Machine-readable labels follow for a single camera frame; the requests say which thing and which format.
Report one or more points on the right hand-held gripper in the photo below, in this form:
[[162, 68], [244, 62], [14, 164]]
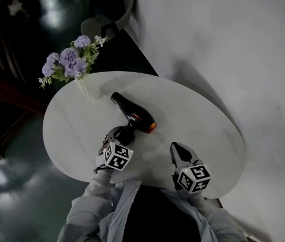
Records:
[[191, 179]]

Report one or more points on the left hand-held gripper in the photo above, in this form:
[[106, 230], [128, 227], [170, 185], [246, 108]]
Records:
[[118, 158]]

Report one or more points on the black orange-rimmed hair dryer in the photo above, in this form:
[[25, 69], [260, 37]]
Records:
[[134, 112]]

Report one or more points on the person's left forearm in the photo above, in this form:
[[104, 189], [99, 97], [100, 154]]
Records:
[[94, 190]]

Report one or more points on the person's right forearm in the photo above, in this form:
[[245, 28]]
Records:
[[215, 218]]

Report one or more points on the white flower vase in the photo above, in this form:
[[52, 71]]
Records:
[[87, 88]]

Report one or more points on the person's black top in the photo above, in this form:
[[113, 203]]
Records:
[[157, 218]]

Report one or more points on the person's light grey shirt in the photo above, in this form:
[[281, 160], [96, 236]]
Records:
[[122, 210]]

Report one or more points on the purple flower bouquet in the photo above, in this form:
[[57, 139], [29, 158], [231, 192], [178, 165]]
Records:
[[69, 59]]

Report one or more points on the grey round-backed chair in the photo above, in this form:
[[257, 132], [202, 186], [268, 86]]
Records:
[[127, 1]]

